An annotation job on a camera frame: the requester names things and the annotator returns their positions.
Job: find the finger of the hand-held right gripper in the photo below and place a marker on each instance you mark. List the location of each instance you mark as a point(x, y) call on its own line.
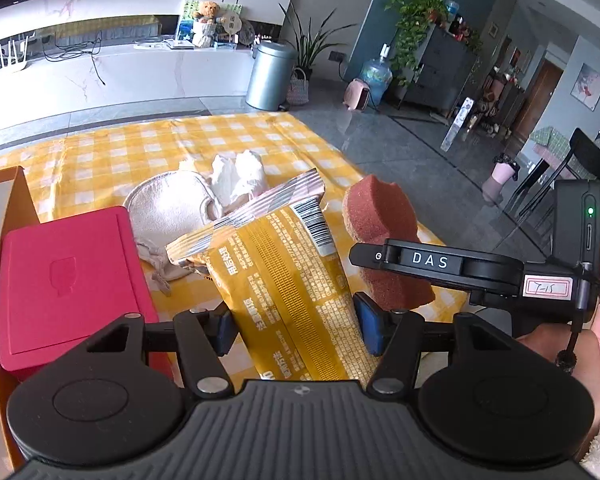
point(367, 256)

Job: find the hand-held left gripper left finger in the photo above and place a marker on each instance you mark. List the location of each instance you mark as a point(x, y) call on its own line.
point(224, 332)

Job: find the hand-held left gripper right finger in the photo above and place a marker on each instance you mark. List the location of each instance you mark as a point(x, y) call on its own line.
point(370, 325)

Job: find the red-brown sponge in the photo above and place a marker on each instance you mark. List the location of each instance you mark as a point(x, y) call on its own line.
point(380, 212)

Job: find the yellow snack bag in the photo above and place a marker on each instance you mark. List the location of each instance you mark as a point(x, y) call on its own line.
point(285, 280)

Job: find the beige terry cloth mitt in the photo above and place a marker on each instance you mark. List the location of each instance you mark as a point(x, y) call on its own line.
point(165, 205)

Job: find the white tissue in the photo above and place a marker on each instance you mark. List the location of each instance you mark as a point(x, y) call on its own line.
point(242, 177)

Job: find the person's right hand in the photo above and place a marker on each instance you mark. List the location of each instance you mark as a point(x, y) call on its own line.
point(547, 344)

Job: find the green checked table cover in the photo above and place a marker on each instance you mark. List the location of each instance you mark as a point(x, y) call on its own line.
point(550, 140)

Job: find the black chair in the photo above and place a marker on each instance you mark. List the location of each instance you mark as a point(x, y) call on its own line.
point(587, 155)

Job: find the white leaning board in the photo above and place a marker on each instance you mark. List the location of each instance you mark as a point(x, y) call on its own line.
point(457, 125)

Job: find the red flat box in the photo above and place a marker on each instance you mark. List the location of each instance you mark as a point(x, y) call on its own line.
point(75, 280)

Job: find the small pink heater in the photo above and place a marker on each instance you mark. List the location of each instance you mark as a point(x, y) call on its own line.
point(358, 95)

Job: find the brown wooden door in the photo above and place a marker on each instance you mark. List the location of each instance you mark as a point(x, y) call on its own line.
point(540, 102)

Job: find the blue water jug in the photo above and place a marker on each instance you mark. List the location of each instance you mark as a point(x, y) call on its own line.
point(376, 77)

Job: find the dark grey cabinet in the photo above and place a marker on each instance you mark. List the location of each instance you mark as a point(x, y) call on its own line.
point(445, 75)

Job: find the grey metal trash bin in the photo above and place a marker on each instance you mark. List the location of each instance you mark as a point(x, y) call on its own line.
point(270, 77)

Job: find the yellow checked tablecloth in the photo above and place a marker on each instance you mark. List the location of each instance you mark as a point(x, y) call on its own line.
point(130, 150)

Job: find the long-leaf potted plant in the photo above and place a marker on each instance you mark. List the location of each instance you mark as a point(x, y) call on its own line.
point(310, 45)

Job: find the leafy plant on cabinet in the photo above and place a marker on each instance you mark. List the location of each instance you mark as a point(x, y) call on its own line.
point(417, 20)

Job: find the white marble TV bench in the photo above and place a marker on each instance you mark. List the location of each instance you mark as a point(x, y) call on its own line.
point(145, 70)

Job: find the teddy bear in white wrap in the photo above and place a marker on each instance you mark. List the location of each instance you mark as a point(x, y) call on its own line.
point(206, 20)

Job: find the white router with antennas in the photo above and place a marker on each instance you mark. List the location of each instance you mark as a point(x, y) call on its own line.
point(12, 62)

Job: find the wall picture with red flower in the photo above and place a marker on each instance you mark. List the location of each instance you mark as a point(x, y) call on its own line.
point(588, 86)

